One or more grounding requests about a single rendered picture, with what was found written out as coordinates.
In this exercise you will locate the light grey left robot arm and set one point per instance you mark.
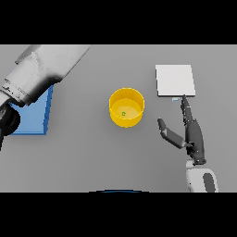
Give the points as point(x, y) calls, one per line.
point(46, 69)

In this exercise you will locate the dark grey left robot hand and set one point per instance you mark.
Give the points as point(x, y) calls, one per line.
point(8, 120)

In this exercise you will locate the pale square measuring scale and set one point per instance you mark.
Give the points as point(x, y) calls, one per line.
point(175, 80)

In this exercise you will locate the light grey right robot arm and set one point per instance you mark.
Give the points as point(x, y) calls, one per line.
point(195, 180)

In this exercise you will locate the blue tray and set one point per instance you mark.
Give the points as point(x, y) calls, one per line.
point(32, 118)

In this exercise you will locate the yellow bowl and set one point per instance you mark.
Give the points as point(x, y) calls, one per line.
point(118, 118)

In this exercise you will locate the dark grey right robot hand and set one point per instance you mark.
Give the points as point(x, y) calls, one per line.
point(195, 135)

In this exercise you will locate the green nut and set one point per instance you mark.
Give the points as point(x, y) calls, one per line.
point(123, 114)

